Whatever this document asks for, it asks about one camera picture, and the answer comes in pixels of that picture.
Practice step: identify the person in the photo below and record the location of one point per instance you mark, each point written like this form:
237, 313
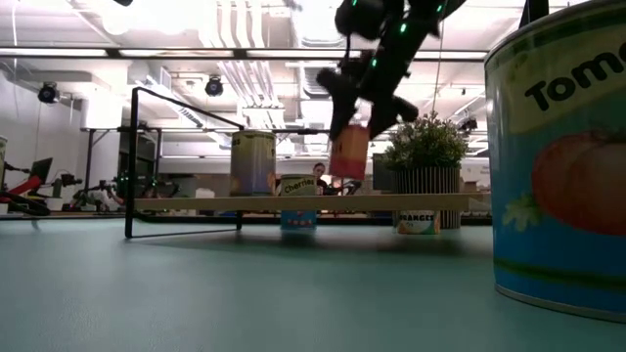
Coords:
319, 171

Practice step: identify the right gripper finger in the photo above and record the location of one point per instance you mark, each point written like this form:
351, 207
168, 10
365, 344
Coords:
342, 115
382, 117

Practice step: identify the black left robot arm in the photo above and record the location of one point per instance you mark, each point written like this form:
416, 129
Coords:
122, 2

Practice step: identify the red and black background robot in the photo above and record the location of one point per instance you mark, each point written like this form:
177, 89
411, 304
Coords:
24, 188

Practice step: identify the red Mixed Fruit tin can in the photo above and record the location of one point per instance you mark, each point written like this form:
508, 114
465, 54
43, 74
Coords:
349, 156

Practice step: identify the blue Cherries tin can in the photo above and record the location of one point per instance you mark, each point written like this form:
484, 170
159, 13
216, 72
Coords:
298, 187

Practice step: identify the cardboard box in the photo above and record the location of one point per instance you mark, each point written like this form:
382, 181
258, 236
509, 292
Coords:
470, 187

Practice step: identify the black laptop screen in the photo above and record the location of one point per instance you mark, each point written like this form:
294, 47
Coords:
41, 168

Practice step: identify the green table mat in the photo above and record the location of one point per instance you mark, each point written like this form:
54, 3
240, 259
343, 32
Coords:
244, 293

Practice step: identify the black metal table frame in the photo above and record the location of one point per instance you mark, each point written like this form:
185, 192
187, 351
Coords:
352, 220

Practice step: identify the wooden shelf with black frame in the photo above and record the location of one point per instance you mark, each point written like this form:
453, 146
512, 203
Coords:
342, 203

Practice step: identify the black rig post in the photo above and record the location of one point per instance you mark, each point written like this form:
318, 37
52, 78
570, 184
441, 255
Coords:
533, 12

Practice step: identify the black background table frame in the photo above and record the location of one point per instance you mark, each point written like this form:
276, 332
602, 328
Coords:
89, 156

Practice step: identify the dark background monitor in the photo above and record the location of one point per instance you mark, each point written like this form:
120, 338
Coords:
380, 171

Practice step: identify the blue Tomato tin can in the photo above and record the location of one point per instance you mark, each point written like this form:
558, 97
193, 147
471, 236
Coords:
562, 195

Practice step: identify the potted plant in ribbed pot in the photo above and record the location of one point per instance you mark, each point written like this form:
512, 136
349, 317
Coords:
425, 146

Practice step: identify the black ceiling spotlight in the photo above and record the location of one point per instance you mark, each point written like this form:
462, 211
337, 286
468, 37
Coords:
48, 93
213, 86
468, 123

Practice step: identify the grey-blue labelled tin can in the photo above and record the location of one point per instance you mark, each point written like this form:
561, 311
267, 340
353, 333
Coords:
253, 166

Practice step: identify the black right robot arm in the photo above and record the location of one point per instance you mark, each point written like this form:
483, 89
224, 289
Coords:
391, 41

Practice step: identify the white and orange Oranges can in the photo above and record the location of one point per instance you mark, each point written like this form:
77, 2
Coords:
417, 222

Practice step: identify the black overhead frame bar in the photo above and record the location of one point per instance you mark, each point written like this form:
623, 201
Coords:
239, 54

